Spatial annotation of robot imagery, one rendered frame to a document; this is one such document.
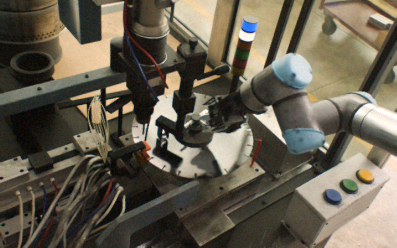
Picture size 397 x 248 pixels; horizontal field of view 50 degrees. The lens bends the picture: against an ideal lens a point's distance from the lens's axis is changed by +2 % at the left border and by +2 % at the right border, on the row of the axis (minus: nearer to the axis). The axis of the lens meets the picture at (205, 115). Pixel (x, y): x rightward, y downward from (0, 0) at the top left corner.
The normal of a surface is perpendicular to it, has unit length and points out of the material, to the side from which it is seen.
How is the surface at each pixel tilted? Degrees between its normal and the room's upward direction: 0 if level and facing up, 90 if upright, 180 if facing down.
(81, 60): 0
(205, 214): 0
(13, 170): 0
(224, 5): 90
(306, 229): 90
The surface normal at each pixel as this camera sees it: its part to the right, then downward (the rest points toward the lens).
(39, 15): 0.65, 0.58
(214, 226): 0.15, -0.73
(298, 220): -0.79, 0.31
